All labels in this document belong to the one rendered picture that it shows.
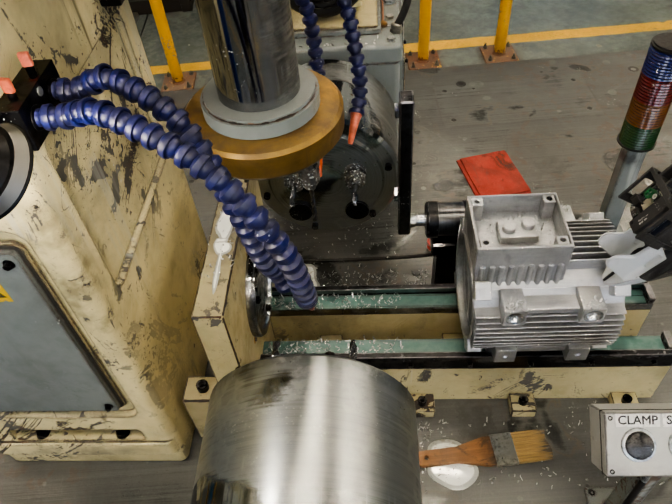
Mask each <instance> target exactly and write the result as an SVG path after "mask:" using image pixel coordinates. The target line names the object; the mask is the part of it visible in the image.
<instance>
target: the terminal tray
mask: <svg viewBox="0 0 672 504"><path fill-rule="evenodd" d="M521 211H522V212H524V213H527V215H526V214H524V213H522V214H523V219H522V218H520V217H521V216H520V215H521ZM517 212H518V213H517ZM532 212H533V213H532ZM491 213H493V214H495V215H493V214H491ZM519 213H520V214H519ZM531 213H532V214H531ZM518 214H519V217H518V218H517V215H518ZM530 214H531V215H530ZM496 215H497V216H496ZM503 215H505V216H504V218H503ZM507 215H508V217H507ZM511 215H512V217H511ZM535 215H536V220H535V218H534V216H535ZM489 216H490V217H489ZM514 216H515V218H514V220H513V219H512V218H513V217H514ZM537 216H538V221H537ZM508 218H509V220H510V221H509V220H507V219H508ZM541 218H543V219H541ZM549 218H550V221H549ZM483 219H484V220H485V222H484V221H483ZM488 220H489V221H488ZM496 220H497V221H496ZM486 221H487V222H489V223H486ZM490 221H491V222H490ZM548 221H549V222H548ZM536 222H537V223H536ZM543 222H544V226H543V231H542V230H541V228H542V226H541V225H543ZM539 223H540V224H539ZM545 223H546V225H545ZM490 224H491V226H490ZM537 224H539V225H537ZM537 227H538V228H537ZM487 228H488V229H489V230H488V229H487ZM537 229H538V231H539V232H541V233H542V234H540V233H539V232H538V231H537ZM548 230H549V231H548ZM550 230H551V231H550ZM491 231H493V232H494V233H492V234H491ZM463 232H464V233H465V235H466V238H467V242H468V246H469V251H468V246H467V242H466V238H465V236H464V239H465V245H466V250H467V256H468V261H469V267H470V272H471V267H472V277H471V278H472V280H473V281H490V282H491V284H492V283H496V284H497V286H501V284H502V282H505V283H506V285H507V286H509V285H511V282H515V284H516V285H520V284H521V282H525V284H526V285H529V284H530V282H531V281H534V283H535V284H536V285H538V284H539V283H540V281H544V283H545V284H549V282H550V281H553V282H554V283H555V284H558V283H559V280H563V279H564V276H565V272H566V269H567V267H568V266H569V263H570V260H571V257H572V254H573V250H574V247H575V245H574V242H573V239H572V236H571V233H570V231H569V228H568V225H567V222H566V219H565V216H564V213H563V210H562V208H561V205H560V202H559V199H558V196H557V193H556V192H554V193H530V194H506V195H482V196H467V201H466V209H465V222H464V229H463ZM551 232H552V233H551ZM548 234H550V235H548ZM553 234H554V236H553ZM493 236H494V237H493ZM538 239H539V242H538ZM550 241H551V244H550V245H548V244H549V243H550ZM511 242H512V243H511ZM514 242H515V243H514ZM519 242H520V243H519ZM507 244H508V245H507ZM511 244H512V245H511ZM521 244H522V245H521ZM469 252H470V257H469ZM470 258H471V265H470Z"/></svg>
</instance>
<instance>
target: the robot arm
mask: <svg viewBox="0 0 672 504"><path fill-rule="evenodd" d="M644 178H647V179H649V180H651V181H653V183H652V184H650V185H649V186H648V187H647V188H646V189H644V190H643V191H642V192H641V193H640V194H637V193H635V194H632V193H630V192H629V191H630V190H632V189H633V188H634V187H635V186H636V185H637V184H639V183H640V182H641V181H642V180H643V179H644ZM655 185H656V186H655ZM654 186H655V187H654ZM643 195H644V196H643ZM618 198H620V199H622V200H624V201H626V202H629V203H631V204H633V205H632V206H631V207H630V211H631V212H630V213H631V216H632V218H633V220H631V221H630V222H629V224H630V227H631V228H630V229H629V230H627V231H625V232H608V233H605V234H603V235H602V236H601V237H600V238H599V239H598V244H599V246H601V247H602V248H603V249H604V250H605V251H606V252H607V253H608V254H609V255H610V256H611V258H609V259H608V260H607V261H606V266H607V267H606V269H605V272H604V274H603V276H602V279H603V280H604V282H603V283H604V284H606V285H611V286H623V285H631V284H637V283H642V282H646V281H649V282H650V281H654V280H658V279H662V278H666V277H670V276H672V164H671V165H670V166H669V167H667V168H666V169H665V170H664V171H663V172H662V171H660V170H658V169H656V168H654V167H651V168H650V169H649V170H647V171H646V172H645V173H644V174H643V175H642V176H640V177H639V178H638V179H637V180H636V181H635V182H633V183H632V184H631V185H630V186H629V187H628V188H627V189H625V190H624V191H623V192H622V193H621V194H620V195H618ZM662 248H664V249H666V250H663V249H662Z"/></svg>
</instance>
